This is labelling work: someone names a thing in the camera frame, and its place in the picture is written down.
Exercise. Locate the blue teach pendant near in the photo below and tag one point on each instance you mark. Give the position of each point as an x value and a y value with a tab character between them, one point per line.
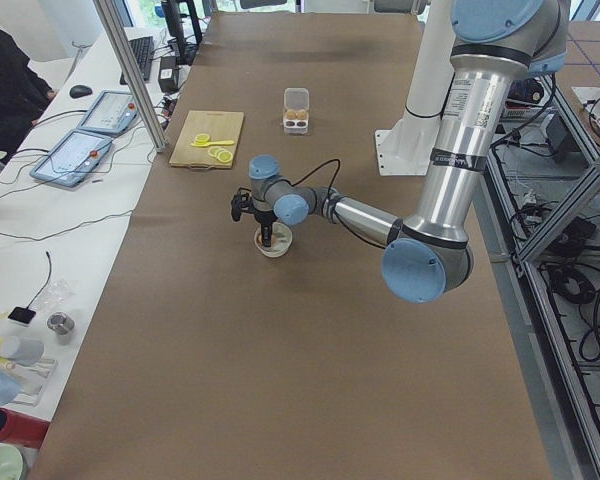
74	157

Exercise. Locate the green bowl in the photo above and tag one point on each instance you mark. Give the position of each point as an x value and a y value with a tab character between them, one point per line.
12	464

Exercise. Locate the blue teach pendant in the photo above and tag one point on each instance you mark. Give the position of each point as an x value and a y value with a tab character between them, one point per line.
74	157
111	113

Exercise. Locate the white ceramic bowl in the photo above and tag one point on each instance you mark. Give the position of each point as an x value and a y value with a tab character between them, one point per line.
280	231

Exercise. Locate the wooden cutting board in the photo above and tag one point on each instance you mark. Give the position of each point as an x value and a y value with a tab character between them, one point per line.
220	125

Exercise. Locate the grey plastic cup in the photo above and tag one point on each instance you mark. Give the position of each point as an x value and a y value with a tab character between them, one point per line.
24	351

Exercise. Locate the black monitor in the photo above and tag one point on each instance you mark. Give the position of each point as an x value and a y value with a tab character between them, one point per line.
184	51

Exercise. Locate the black keyboard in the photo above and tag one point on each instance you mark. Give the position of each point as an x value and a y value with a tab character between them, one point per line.
142	49

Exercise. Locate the steel cup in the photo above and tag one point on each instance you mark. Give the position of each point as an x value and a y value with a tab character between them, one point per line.
62	326

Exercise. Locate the clear plastic egg box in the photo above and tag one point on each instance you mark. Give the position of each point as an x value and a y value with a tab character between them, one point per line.
296	107

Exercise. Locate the yellow plastic knife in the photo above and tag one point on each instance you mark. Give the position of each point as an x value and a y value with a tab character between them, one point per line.
212	143

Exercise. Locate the black computer mouse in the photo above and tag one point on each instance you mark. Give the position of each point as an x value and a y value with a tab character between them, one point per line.
80	91

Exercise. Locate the black square pad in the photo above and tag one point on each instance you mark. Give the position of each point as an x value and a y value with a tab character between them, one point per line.
22	315

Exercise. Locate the blue teach pendant far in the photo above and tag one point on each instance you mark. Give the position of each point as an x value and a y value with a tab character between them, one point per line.
111	113

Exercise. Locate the aluminium frame post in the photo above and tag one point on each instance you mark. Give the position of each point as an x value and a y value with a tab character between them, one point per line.
116	34

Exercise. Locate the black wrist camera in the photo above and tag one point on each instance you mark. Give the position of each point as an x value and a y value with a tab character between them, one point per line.
241	204

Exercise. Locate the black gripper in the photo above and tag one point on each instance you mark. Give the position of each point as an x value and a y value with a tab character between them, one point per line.
264	218

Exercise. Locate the lemon slice by knife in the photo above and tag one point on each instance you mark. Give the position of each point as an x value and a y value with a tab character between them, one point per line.
201	139

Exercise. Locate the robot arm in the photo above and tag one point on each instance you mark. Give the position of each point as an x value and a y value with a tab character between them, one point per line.
427	254

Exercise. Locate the red cylinder container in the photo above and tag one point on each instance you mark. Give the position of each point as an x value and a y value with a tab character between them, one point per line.
20	429

